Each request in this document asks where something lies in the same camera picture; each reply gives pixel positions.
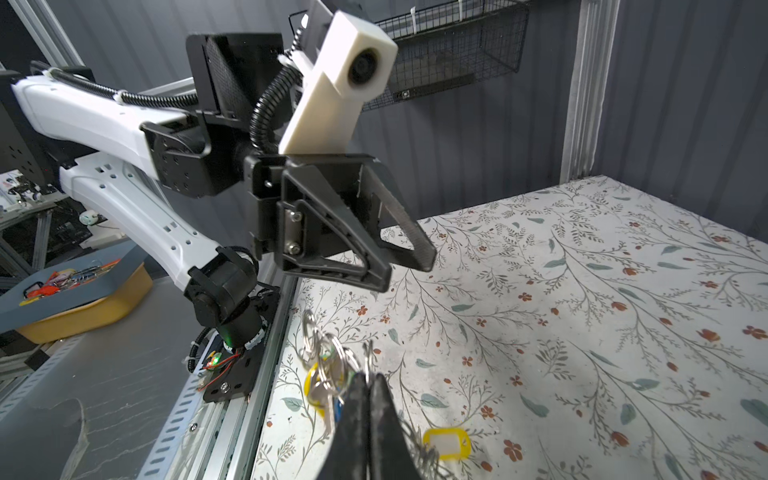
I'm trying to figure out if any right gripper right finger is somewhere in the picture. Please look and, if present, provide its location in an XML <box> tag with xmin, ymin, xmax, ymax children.
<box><xmin>368</xmin><ymin>373</ymin><xmax>420</xmax><ymax>480</ymax></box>

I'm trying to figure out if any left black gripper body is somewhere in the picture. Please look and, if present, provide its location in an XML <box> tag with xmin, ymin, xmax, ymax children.
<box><xmin>243</xmin><ymin>153</ymin><xmax>380</xmax><ymax>269</ymax></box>

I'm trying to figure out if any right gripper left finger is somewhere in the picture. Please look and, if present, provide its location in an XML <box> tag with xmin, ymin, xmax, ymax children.
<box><xmin>316</xmin><ymin>373</ymin><xmax>370</xmax><ymax>480</ymax></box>

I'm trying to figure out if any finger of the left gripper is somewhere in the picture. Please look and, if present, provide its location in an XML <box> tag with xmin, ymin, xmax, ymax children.
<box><xmin>357</xmin><ymin>163</ymin><xmax>437</xmax><ymax>272</ymax></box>
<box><xmin>277</xmin><ymin>167</ymin><xmax>392</xmax><ymax>292</ymax></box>

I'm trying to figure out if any keyring bunch with grey strap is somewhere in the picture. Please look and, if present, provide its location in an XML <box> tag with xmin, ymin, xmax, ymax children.
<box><xmin>301</xmin><ymin>310</ymin><xmax>472</xmax><ymax>479</ymax></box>

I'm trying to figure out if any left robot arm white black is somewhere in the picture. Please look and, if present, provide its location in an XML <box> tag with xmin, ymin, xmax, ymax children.
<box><xmin>1</xmin><ymin>13</ymin><xmax>436</xmax><ymax>350</ymax></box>

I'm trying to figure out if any floral table mat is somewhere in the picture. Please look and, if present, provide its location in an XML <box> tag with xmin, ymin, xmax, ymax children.
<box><xmin>252</xmin><ymin>177</ymin><xmax>767</xmax><ymax>479</ymax></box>

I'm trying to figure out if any blue yellow box outside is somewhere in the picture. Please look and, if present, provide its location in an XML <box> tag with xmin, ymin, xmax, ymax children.
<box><xmin>1</xmin><ymin>241</ymin><xmax>153</xmax><ymax>344</ymax></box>

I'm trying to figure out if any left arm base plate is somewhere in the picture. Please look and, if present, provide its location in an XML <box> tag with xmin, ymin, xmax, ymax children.
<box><xmin>202</xmin><ymin>288</ymin><xmax>281</xmax><ymax>403</ymax></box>

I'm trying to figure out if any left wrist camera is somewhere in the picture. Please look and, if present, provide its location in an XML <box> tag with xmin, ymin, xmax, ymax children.
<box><xmin>279</xmin><ymin>11</ymin><xmax>398</xmax><ymax>155</ymax></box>

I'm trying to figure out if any white cable duct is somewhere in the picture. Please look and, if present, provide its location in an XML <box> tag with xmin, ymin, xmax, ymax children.
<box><xmin>138</xmin><ymin>378</ymin><xmax>201</xmax><ymax>480</ymax></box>

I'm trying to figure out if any black wire basket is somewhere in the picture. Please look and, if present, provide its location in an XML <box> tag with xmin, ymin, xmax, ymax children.
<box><xmin>363</xmin><ymin>1</ymin><xmax>529</xmax><ymax>111</ymax></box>

